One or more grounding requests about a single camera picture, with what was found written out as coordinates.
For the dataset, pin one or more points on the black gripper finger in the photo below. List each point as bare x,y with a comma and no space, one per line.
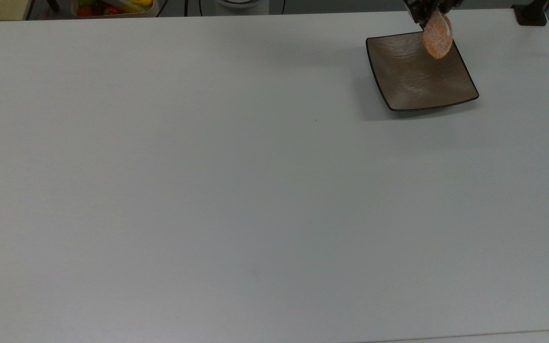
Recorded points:
450,4
418,10

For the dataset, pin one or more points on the orange round food slice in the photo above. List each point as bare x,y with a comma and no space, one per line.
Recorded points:
437,40

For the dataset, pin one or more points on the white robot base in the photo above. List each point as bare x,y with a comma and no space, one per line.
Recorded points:
241,4

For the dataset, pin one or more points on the square brown ceramic plate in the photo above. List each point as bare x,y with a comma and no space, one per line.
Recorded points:
412,81

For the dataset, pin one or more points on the black clamp base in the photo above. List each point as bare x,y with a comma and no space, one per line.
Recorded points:
532,13

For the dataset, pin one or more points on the beige bin of toy fruit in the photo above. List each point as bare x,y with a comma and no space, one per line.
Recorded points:
112,8

